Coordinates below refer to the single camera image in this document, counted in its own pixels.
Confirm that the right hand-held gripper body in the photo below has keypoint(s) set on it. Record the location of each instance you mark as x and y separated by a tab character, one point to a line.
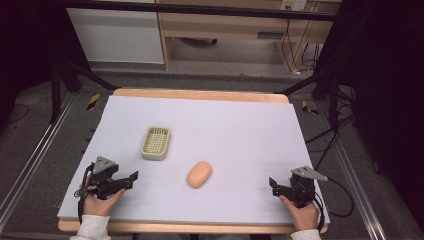
302	186

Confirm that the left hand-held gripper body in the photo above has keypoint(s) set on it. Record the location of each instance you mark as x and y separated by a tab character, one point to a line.
101	176

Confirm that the person's left hand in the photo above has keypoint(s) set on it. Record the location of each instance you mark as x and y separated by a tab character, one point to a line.
98	205

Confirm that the person's right hand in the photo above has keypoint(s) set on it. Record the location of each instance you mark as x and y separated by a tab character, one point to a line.
303	216

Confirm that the beige soap dish basket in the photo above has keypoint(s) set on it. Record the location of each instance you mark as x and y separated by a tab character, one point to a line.
155	143

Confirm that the orange soap bar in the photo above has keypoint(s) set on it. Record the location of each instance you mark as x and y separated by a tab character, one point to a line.
199	174

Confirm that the white foam mat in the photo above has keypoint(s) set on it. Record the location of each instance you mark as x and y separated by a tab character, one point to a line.
216	140

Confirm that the yellow black floor tape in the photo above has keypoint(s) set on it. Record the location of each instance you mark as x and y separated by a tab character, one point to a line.
93	101
309	108

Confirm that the black metal stand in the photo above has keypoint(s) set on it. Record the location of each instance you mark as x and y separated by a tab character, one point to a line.
56	90
333	90

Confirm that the wooden table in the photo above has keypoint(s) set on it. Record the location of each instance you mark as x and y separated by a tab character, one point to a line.
200	95

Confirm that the white cabinet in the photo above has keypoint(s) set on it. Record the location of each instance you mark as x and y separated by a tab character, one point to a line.
116	36

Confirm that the wooden desk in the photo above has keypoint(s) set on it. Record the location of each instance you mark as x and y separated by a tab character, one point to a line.
233	26

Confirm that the metal floor rail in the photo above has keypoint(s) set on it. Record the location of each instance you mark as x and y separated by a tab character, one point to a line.
33	160
356	186

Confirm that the black metal frame bar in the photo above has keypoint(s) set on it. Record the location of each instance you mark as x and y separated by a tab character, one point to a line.
200	9

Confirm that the white wall socket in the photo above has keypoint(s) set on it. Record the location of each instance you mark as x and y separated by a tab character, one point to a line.
293	4

